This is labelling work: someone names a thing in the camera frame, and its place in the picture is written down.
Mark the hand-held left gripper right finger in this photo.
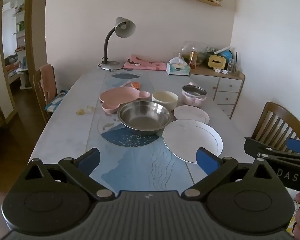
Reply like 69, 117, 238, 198
181, 147, 275, 201

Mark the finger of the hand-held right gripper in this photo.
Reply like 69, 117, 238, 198
244, 137, 287, 158
286, 138, 300, 155

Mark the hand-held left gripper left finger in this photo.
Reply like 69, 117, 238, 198
25, 148, 115, 202

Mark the large white plate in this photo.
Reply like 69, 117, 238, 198
162, 119, 224, 164

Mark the small white plate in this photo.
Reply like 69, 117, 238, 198
173, 105, 210, 125

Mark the small pink bowl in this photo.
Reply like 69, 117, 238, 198
101, 102, 120, 115

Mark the pink steel-lined bowl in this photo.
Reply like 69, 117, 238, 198
181, 85, 207, 107

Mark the large steel bowl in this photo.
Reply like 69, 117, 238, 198
117, 101, 171, 135

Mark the pink animal-shaped plate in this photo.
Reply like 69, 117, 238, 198
99, 87, 151, 105

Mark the cream bowl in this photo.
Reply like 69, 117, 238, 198
152, 91, 179, 110

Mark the yellow patterned cloth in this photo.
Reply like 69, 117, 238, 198
289, 197, 300, 236

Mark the wooden slat-back chair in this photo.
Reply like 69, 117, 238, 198
251, 102, 300, 153

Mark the white drawer cabinet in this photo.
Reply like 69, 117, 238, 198
190, 66, 246, 119

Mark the patterned seat cushion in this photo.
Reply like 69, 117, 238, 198
44, 89, 70, 112

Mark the wooden chair with towel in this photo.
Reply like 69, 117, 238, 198
32, 64, 58, 124

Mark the pink towel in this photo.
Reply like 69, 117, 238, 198
41, 64, 57, 105

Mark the yellow tissue holder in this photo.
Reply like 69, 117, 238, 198
206, 54, 227, 70

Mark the blue globe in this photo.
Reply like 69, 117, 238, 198
221, 50, 233, 68

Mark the white tissue box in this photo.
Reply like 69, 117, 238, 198
166, 57, 191, 76

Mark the orange bottle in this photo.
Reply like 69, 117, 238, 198
189, 51, 198, 70

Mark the pink printed cloth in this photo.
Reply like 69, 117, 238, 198
123, 54, 167, 71

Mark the large glass jar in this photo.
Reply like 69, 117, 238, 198
182, 40, 208, 67

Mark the grey desk lamp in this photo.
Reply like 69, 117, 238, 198
98, 17, 136, 71

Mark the wooden door frame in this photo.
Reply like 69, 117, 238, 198
0, 0, 36, 124

